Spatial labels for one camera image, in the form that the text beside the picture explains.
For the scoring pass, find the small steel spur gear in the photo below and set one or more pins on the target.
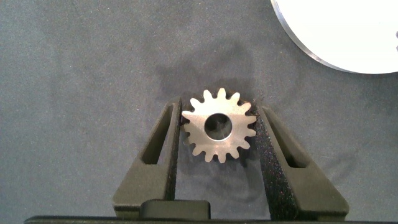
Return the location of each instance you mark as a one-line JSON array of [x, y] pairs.
[[196, 124]]

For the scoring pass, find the dark rectangular work mat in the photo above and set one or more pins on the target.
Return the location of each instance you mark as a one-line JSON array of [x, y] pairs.
[[77, 93]]

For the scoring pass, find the round white pinned plate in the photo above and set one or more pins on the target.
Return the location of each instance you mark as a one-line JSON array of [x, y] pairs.
[[342, 31]]

